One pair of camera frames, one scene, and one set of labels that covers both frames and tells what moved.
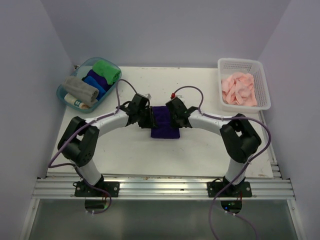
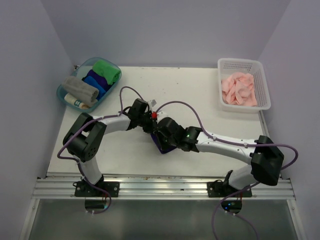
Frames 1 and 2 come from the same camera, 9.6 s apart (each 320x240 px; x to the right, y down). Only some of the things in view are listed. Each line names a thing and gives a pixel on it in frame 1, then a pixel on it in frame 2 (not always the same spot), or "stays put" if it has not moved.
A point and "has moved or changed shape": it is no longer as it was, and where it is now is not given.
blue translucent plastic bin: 90,85 stays put
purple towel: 162,125 has moved or changed shape
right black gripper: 173,125 → 159,135
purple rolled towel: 101,79 stays put
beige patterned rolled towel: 75,102 stays put
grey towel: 80,90 stays put
